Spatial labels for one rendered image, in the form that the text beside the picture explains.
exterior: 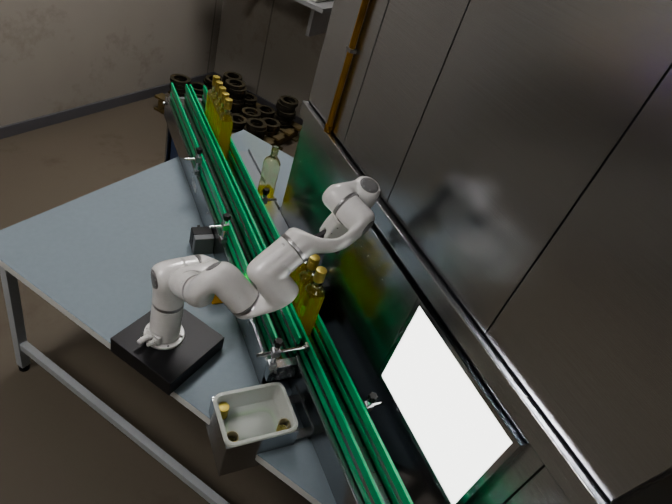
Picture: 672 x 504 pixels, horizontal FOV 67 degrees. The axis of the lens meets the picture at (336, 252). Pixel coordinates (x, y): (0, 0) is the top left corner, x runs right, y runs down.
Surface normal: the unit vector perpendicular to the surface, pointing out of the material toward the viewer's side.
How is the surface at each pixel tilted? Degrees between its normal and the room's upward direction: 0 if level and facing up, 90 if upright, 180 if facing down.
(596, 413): 90
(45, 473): 0
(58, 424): 0
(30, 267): 0
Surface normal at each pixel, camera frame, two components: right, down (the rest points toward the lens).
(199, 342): 0.29, -0.74
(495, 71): -0.88, 0.07
